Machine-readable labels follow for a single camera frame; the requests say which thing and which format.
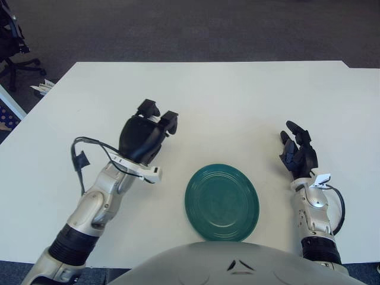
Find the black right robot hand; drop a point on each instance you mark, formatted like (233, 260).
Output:
(304, 158)

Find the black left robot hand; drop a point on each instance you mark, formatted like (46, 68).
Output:
(139, 136)

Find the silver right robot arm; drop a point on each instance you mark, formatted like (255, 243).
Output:
(317, 213)

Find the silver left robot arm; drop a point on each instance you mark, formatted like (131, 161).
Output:
(95, 205)

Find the green round plate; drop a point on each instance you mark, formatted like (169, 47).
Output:
(222, 205)

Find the white paper scraps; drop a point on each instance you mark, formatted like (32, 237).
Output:
(43, 87)

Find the metal table foot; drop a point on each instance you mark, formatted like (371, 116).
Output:
(378, 267)

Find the white panel edge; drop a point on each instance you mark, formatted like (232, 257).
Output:
(12, 102)

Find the blue dotted box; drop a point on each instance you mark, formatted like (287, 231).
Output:
(7, 118)

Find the grey robot torso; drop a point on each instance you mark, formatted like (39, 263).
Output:
(207, 264)

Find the black office chair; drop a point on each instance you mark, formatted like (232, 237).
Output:
(12, 66)

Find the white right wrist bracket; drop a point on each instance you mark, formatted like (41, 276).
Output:
(322, 179)

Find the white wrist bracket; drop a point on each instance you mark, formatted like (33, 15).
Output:
(322, 179)
(153, 175)

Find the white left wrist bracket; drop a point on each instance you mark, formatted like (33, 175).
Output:
(153, 175)

